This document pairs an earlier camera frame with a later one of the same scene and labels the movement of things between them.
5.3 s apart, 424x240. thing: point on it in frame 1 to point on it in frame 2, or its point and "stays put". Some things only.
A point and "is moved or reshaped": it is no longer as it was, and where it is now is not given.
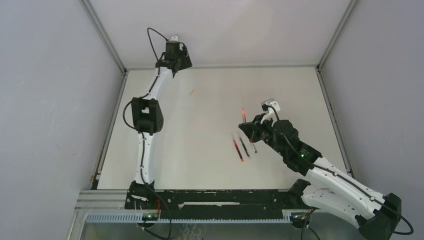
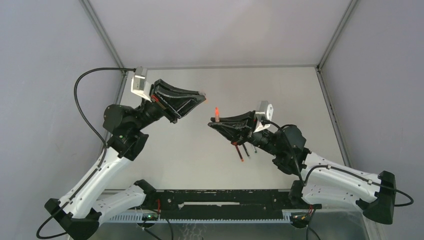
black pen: [245, 148] stays put
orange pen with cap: [243, 115] is moved or reshaped
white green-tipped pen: [254, 147] stays put
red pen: [242, 159] stays put
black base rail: [214, 204] stays put
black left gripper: [187, 63] to [174, 102]
